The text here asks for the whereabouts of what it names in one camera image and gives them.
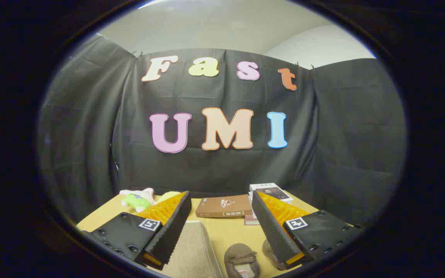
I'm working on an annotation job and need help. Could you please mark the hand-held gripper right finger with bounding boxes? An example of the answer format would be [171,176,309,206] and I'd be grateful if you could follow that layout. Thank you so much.
[251,190,363,271]

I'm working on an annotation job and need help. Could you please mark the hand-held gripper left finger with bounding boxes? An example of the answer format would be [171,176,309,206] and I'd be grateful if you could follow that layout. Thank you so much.
[80,191,192,271]

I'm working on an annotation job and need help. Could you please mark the brown fuzzy shoe with bow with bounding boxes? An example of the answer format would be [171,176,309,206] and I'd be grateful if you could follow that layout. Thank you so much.
[262,239,286,271]
[224,243,262,278]

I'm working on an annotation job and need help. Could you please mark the beige fabric storage box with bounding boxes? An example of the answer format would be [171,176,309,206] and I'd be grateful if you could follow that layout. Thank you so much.
[160,221,224,278]

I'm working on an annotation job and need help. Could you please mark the yellow round plush cushion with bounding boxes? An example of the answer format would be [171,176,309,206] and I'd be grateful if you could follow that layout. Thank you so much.
[157,191,183,203]

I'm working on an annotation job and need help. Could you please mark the white book with portrait cover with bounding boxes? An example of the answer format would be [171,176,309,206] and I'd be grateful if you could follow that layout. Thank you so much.
[249,183,294,204]

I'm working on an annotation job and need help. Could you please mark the pink and green plush toy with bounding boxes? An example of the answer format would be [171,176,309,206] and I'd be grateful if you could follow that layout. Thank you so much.
[119,188,156,213]

